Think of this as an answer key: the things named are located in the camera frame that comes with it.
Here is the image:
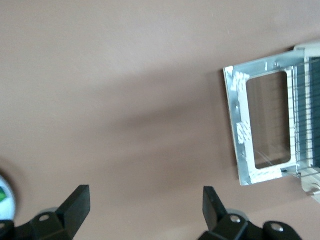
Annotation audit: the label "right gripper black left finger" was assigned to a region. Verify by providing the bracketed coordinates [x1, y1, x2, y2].
[0, 184, 91, 240]

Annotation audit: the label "silver pointer oven knob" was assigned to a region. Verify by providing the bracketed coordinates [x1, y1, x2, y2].
[306, 184, 320, 199]

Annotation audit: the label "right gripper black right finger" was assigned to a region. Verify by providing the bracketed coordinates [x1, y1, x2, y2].
[198, 186, 301, 240]

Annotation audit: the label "white tape patch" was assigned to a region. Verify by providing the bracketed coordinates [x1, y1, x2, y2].
[236, 120, 252, 145]
[231, 71, 250, 93]
[249, 168, 283, 180]

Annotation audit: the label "metal wire oven rack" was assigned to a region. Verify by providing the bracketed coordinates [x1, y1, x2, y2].
[291, 62, 320, 177]

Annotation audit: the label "light blue round plate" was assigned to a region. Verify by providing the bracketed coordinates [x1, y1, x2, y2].
[0, 173, 17, 222]

